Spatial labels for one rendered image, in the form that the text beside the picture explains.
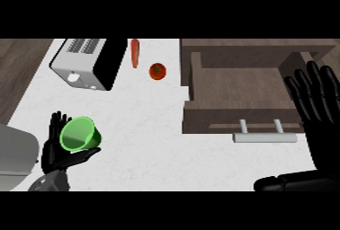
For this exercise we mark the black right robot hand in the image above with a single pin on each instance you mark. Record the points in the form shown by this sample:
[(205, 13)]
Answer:
[(321, 119)]

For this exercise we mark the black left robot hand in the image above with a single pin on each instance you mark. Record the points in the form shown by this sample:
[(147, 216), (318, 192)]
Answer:
[(57, 155)]

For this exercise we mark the green cup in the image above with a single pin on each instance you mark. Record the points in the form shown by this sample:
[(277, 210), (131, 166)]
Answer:
[(80, 134)]

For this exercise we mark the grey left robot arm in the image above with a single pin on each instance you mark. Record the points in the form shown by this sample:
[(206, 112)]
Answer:
[(51, 182)]

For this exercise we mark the open brown wooden drawer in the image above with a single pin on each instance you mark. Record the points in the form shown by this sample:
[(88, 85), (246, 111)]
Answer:
[(242, 95)]

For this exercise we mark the grey rounded appliance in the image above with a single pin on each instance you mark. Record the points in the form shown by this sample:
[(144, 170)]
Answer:
[(15, 158)]

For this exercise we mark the brown wooden cabinet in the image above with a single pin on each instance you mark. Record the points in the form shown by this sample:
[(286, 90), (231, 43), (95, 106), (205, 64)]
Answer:
[(261, 49)]

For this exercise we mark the white toaster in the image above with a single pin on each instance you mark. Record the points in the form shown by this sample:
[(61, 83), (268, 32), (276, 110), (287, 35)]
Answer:
[(86, 63)]

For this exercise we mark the red tomato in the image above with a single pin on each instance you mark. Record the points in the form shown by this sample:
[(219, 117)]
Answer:
[(157, 71)]

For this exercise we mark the orange carrot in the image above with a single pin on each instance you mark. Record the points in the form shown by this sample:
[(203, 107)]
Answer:
[(135, 52)]

